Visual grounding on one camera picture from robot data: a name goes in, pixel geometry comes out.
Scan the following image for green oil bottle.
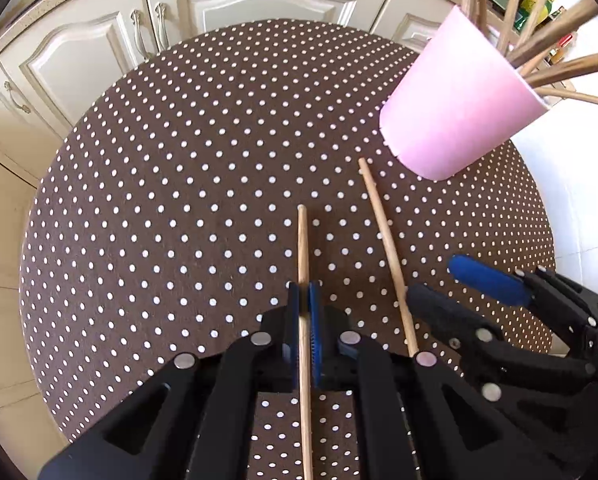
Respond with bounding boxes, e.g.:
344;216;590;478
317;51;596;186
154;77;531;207
514;0;555;32

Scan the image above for lower cabinets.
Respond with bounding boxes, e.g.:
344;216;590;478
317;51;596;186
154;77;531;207
0;0;459;183

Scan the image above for polka dot tablecloth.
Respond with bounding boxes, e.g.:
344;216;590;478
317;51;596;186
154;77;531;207
19;20;554;479

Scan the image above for pink cup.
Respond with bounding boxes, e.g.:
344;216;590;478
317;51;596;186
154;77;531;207
379;6;548;181

